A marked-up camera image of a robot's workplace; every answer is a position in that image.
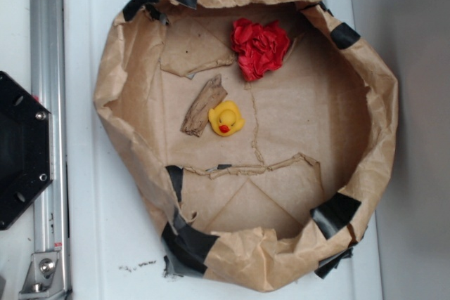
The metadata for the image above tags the yellow rubber duck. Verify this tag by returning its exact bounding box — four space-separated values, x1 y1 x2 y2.
208 100 245 136

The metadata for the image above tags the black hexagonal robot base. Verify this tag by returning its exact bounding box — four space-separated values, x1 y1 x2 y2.
1 72 52 230

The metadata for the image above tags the brown paper bag bin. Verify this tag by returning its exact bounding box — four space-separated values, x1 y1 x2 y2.
94 0 398 292

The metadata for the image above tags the crumpled red paper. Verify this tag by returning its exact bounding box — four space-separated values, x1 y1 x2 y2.
231 18 290 81

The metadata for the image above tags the aluminium extrusion rail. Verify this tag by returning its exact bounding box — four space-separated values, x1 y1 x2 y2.
30 0 72 299

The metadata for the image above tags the metal corner bracket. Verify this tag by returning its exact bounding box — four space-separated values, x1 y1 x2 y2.
18 252 64 299

